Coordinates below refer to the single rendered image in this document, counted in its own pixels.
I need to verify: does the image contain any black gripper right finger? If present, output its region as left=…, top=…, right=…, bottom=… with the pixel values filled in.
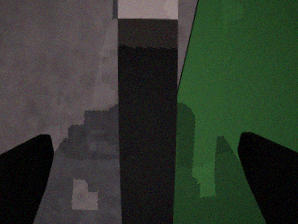
left=237, top=132, right=298, bottom=224

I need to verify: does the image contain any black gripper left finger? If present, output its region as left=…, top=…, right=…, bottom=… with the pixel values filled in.
left=0, top=135, right=55, bottom=224

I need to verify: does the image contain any green putting mat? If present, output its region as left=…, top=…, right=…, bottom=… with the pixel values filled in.
left=173, top=0, right=298, bottom=224

